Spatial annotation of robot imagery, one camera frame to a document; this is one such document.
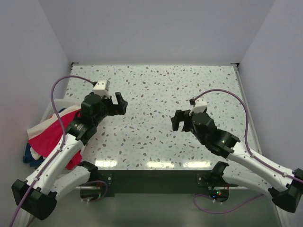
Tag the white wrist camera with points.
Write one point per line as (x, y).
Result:
(101, 88)
(199, 106)

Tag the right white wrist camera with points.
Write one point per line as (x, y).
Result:
(199, 106)

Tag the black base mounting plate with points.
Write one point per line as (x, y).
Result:
(152, 181)

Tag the magenta t shirt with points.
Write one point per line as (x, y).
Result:
(43, 144)

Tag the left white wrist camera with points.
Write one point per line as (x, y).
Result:
(101, 88)

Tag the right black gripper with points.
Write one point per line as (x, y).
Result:
(185, 121)

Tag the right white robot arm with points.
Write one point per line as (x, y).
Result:
(283, 185)

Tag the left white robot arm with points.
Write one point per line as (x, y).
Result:
(38, 193)

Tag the blue t shirt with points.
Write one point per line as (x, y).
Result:
(29, 159)

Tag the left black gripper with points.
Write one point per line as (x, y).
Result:
(113, 107)

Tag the cream t shirt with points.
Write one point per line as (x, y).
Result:
(38, 129)

